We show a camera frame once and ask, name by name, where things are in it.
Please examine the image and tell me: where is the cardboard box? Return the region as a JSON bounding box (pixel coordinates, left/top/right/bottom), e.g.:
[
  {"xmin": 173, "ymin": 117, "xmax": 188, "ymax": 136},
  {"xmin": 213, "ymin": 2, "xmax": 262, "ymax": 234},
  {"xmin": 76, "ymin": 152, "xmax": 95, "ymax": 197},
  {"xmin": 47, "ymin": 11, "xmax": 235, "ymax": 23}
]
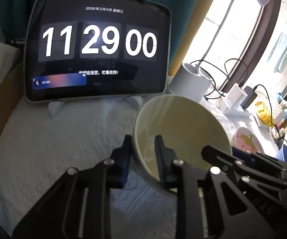
[{"xmin": 0, "ymin": 65, "xmax": 27, "ymax": 155}]

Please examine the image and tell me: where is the white charger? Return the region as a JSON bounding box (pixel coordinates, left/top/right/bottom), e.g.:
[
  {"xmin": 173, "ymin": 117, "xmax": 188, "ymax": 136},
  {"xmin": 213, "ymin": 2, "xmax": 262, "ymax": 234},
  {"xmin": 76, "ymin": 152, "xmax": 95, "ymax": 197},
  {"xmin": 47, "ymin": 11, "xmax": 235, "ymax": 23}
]
[{"xmin": 227, "ymin": 85, "xmax": 247, "ymax": 108}]

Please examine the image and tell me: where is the black charger cable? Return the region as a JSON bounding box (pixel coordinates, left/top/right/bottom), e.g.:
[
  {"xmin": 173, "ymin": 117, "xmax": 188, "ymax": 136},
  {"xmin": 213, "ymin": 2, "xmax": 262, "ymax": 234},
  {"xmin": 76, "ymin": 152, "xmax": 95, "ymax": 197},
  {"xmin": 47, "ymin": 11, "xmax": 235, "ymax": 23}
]
[
  {"xmin": 223, "ymin": 59, "xmax": 249, "ymax": 90},
  {"xmin": 254, "ymin": 84, "xmax": 277, "ymax": 128}
]

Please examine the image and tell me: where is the white tablet stand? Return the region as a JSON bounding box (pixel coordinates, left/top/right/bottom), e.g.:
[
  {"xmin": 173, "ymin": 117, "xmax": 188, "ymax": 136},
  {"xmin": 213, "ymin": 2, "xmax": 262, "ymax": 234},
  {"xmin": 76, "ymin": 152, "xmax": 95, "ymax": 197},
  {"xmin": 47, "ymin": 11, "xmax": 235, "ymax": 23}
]
[{"xmin": 48, "ymin": 96, "xmax": 144, "ymax": 118}]

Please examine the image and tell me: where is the tablet showing clock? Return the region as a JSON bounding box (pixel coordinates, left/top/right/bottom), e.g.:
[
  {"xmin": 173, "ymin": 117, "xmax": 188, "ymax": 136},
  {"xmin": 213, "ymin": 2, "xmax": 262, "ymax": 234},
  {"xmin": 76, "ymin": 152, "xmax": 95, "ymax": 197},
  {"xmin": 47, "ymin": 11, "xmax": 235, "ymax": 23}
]
[{"xmin": 24, "ymin": 0, "xmax": 172, "ymax": 102}]

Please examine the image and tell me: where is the white desk lamp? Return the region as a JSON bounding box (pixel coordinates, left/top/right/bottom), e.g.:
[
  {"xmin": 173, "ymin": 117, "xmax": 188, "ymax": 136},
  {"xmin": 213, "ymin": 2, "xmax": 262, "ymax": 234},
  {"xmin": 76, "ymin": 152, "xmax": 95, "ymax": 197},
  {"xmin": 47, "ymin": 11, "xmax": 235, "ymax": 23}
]
[{"xmin": 170, "ymin": 0, "xmax": 270, "ymax": 99}]

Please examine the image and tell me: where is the black lamp cable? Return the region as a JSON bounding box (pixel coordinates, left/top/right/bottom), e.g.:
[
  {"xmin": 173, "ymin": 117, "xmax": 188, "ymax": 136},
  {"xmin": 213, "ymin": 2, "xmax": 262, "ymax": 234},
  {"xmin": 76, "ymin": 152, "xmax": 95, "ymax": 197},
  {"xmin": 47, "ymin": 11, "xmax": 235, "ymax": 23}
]
[{"xmin": 190, "ymin": 60, "xmax": 227, "ymax": 99}]

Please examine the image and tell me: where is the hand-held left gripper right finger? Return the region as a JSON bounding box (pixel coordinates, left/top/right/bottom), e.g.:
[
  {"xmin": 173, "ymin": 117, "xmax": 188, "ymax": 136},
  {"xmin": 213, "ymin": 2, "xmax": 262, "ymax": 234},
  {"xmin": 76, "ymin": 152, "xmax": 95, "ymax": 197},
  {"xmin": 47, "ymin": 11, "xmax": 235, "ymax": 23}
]
[{"xmin": 155, "ymin": 134, "xmax": 276, "ymax": 239}]

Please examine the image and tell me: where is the white power strip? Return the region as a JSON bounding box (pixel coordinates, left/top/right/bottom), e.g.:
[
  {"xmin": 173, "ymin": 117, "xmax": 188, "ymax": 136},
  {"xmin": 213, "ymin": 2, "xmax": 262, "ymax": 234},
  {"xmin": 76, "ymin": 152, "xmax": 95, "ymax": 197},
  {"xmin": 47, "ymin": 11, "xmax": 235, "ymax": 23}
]
[{"xmin": 217, "ymin": 100, "xmax": 252, "ymax": 118}]

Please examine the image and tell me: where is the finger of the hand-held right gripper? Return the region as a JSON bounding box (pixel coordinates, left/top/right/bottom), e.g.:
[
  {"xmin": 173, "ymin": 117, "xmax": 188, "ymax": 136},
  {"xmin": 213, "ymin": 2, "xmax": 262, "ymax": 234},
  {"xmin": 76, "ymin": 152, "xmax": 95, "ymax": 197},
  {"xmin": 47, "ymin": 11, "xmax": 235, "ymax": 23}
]
[
  {"xmin": 201, "ymin": 144, "xmax": 287, "ymax": 173},
  {"xmin": 233, "ymin": 148, "xmax": 287, "ymax": 220}
]

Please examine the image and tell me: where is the white textured tablecloth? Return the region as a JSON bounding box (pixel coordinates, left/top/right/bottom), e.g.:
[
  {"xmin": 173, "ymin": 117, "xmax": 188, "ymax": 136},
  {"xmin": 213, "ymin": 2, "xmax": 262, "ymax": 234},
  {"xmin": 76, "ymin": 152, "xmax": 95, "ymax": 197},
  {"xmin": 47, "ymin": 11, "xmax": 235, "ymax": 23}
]
[{"xmin": 0, "ymin": 97, "xmax": 279, "ymax": 239}]

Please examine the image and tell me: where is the yellow wipes packet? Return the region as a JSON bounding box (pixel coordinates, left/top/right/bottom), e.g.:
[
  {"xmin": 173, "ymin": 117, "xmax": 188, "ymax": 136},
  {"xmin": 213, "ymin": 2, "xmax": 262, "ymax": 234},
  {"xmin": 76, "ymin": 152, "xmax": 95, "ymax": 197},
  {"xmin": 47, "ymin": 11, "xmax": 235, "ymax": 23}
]
[{"xmin": 255, "ymin": 101, "xmax": 275, "ymax": 126}]

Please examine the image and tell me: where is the cream bowl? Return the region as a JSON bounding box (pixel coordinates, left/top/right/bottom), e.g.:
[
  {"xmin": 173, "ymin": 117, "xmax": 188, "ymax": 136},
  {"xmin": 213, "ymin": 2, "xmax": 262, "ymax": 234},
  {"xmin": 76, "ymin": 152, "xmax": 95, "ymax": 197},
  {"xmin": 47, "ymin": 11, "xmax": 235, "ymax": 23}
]
[{"xmin": 132, "ymin": 94, "xmax": 233, "ymax": 196}]

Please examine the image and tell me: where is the hanging light blue garment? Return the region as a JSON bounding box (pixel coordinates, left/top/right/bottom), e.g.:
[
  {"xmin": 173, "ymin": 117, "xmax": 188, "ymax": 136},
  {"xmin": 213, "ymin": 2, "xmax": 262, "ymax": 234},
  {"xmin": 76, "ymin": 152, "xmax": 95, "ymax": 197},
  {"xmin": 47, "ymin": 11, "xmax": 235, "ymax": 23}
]
[{"xmin": 266, "ymin": 32, "xmax": 287, "ymax": 74}]

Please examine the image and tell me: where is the black charger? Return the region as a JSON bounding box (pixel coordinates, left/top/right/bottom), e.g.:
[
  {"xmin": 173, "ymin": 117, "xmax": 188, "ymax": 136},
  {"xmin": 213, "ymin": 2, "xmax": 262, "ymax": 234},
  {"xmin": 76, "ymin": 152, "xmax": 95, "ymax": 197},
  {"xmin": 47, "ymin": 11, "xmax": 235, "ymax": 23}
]
[{"xmin": 243, "ymin": 86, "xmax": 257, "ymax": 109}]

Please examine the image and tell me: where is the yellow curtain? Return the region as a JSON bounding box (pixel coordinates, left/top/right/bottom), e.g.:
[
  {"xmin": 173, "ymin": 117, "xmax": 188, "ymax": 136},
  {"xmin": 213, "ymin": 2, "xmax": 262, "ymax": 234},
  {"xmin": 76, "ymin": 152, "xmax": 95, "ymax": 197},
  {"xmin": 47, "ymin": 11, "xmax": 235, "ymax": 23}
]
[{"xmin": 168, "ymin": 0, "xmax": 225, "ymax": 80}]

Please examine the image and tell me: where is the white woven basket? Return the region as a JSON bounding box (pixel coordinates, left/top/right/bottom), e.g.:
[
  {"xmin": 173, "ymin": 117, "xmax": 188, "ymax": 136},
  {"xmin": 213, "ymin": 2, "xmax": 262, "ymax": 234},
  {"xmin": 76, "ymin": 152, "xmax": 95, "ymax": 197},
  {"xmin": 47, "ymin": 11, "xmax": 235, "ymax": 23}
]
[{"xmin": 270, "ymin": 102, "xmax": 287, "ymax": 124}]

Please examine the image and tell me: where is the pink strawberry bowl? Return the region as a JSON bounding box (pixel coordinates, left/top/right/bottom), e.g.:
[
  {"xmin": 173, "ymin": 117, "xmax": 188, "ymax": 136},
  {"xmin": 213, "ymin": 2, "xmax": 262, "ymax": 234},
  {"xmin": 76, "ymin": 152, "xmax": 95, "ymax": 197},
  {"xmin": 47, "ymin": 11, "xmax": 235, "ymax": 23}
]
[{"xmin": 235, "ymin": 127, "xmax": 265, "ymax": 154}]

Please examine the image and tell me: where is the dark window frame post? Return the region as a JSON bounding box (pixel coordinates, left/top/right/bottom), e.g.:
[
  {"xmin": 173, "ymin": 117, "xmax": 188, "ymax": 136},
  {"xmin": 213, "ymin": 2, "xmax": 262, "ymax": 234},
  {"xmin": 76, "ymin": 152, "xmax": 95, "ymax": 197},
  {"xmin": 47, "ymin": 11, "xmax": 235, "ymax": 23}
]
[{"xmin": 218, "ymin": 0, "xmax": 287, "ymax": 93}]

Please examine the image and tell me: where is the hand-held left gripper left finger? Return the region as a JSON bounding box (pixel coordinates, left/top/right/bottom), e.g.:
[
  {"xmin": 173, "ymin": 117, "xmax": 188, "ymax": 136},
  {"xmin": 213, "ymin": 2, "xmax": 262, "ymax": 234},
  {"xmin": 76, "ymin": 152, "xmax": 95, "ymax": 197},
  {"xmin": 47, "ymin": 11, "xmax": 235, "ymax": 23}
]
[{"xmin": 12, "ymin": 134, "xmax": 134, "ymax": 239}]

